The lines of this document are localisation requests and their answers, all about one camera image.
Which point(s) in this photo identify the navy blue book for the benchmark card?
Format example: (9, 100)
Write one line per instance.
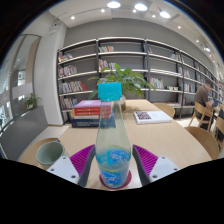
(85, 123)

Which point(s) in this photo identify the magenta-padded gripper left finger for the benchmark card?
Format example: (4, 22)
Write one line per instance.
(61, 168)

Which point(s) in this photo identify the thin white book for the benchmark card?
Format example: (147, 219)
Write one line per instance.
(85, 117)

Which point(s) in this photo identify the person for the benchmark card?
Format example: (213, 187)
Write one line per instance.
(201, 96)

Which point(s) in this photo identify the white book with patterned cover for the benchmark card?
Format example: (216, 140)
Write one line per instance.
(153, 117)

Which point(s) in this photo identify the grey shelf unit with books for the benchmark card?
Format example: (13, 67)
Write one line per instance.
(80, 63)

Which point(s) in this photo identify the round ceiling lights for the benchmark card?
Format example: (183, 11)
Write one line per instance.
(140, 7)

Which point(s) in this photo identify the small green potted plant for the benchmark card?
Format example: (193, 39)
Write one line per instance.
(32, 101)

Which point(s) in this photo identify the red book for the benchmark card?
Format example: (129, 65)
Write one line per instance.
(87, 111)

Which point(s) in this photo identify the pale green patterned mug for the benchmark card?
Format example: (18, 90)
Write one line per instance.
(50, 153)

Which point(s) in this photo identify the flat round red coaster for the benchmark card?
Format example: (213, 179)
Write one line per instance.
(128, 180)

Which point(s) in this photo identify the clear bottle with blue cap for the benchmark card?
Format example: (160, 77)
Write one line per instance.
(112, 140)

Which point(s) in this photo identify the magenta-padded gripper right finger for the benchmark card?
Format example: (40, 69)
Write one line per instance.
(163, 168)

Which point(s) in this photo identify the large green potted plant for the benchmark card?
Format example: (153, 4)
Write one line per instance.
(128, 80)

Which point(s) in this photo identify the pink book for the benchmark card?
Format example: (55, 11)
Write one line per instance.
(88, 103)

